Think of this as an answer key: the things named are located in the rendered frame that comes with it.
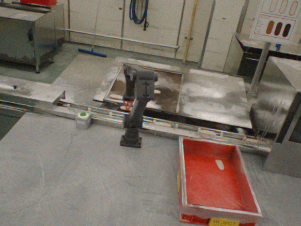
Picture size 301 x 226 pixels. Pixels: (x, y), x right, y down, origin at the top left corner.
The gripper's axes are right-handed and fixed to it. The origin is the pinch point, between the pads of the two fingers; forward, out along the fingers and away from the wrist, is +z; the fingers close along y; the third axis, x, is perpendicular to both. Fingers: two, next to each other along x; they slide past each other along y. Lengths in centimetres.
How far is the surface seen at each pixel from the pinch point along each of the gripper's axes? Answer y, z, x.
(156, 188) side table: 50, 11, 26
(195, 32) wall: -371, 25, 45
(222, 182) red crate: 37, 11, 57
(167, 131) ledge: 7.4, 6.7, 26.0
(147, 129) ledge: 8.6, 7.8, 13.9
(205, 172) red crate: 32, 11, 49
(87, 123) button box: 15.4, 6.7, -20.5
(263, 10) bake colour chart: -83, -58, 81
